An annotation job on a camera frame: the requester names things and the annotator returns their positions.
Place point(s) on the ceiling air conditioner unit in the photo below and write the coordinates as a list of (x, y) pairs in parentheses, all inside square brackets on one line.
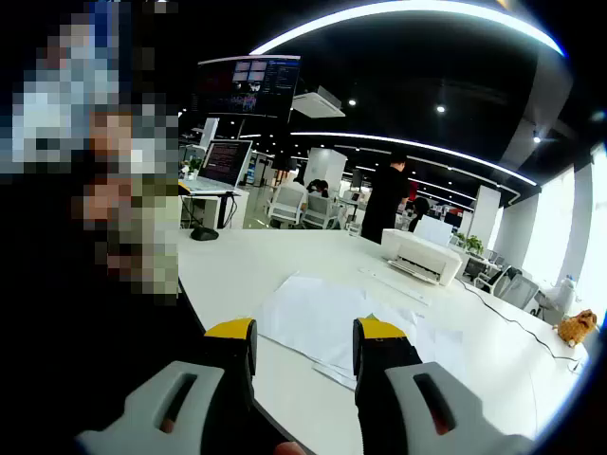
[(318, 102)]

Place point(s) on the person in dark clothing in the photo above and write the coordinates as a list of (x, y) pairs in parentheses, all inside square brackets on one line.
[(71, 360)]

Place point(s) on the stack of white printing papers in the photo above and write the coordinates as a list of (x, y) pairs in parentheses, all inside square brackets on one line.
[(313, 308)]

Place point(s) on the white table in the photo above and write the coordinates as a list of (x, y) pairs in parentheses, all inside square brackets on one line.
[(284, 256)]

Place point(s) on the large black monitor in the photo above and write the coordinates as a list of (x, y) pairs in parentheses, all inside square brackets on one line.
[(246, 87)]

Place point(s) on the clear plastic ruler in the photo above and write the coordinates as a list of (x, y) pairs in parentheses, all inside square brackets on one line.
[(393, 284)]

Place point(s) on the clear glass cup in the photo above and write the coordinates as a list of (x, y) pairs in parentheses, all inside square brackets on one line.
[(354, 230)]

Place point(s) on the person's right hand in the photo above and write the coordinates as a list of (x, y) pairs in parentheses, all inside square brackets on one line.
[(289, 449)]

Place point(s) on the white rounded object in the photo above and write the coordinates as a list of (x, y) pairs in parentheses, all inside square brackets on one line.
[(567, 291)]

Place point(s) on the black computer mouse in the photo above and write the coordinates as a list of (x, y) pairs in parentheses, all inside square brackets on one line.
[(205, 234)]

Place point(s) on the white office chair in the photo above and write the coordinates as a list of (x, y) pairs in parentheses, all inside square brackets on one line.
[(287, 201), (320, 211)]

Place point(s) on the grey mesh office chair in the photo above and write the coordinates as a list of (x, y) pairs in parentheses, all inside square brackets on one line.
[(519, 291)]

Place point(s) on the long curved ceiling light strip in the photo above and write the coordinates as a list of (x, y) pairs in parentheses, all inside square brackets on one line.
[(403, 12)]

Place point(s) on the white standing desk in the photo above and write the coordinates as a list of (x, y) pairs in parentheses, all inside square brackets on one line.
[(208, 208)]

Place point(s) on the white printer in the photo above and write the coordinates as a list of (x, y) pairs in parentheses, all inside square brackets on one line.
[(422, 258)]

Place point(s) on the green potted plant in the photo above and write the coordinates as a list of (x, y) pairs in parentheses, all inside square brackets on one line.
[(474, 244)]

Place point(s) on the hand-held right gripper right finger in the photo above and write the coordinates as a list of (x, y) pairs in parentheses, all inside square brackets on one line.
[(393, 379)]

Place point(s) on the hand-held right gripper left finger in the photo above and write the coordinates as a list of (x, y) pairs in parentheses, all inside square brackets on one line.
[(189, 407)]

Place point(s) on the orange plush toy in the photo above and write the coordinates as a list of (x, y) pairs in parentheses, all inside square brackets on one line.
[(576, 327)]

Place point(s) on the thin ceiling light strip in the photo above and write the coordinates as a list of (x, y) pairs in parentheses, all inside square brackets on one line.
[(427, 148)]

